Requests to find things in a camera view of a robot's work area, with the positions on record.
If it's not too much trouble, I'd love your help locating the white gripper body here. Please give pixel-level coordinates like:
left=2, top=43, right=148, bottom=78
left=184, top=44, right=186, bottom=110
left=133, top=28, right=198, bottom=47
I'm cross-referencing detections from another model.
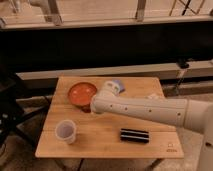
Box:
left=101, top=80, right=125, bottom=96

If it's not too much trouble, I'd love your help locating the red pepper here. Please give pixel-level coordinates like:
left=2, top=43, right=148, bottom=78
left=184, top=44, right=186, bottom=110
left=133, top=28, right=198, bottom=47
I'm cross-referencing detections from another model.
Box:
left=82, top=105, right=91, bottom=113

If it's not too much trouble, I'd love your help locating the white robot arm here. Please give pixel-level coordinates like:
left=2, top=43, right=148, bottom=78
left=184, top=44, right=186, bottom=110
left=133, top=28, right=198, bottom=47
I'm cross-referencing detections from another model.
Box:
left=90, top=81, right=213, bottom=171

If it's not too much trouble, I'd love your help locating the black striped sponge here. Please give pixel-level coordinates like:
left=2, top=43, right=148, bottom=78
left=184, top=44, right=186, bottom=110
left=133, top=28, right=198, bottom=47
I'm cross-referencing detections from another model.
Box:
left=120, top=128, right=149, bottom=143

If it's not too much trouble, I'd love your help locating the orange bowl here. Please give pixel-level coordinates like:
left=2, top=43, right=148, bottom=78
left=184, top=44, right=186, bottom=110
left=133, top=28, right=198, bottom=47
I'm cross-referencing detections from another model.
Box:
left=68, top=82, right=97, bottom=107

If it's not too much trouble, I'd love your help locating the clear plastic cup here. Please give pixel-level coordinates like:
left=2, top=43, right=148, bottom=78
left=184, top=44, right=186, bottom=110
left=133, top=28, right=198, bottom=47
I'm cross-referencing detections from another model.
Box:
left=55, top=120, right=77, bottom=144

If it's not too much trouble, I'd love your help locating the wooden folding table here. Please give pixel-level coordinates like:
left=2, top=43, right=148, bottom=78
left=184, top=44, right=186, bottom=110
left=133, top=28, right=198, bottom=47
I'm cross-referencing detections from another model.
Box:
left=36, top=77, right=184, bottom=159

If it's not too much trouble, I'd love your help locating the black clamp on ledge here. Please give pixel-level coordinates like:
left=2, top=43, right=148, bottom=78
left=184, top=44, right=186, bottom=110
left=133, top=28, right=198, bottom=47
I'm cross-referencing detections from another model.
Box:
left=177, top=59, right=189, bottom=69

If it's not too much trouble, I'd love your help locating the black chair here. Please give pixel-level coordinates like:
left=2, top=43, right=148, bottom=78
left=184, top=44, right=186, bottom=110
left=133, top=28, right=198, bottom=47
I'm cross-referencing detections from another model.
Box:
left=0, top=71, right=49, bottom=148

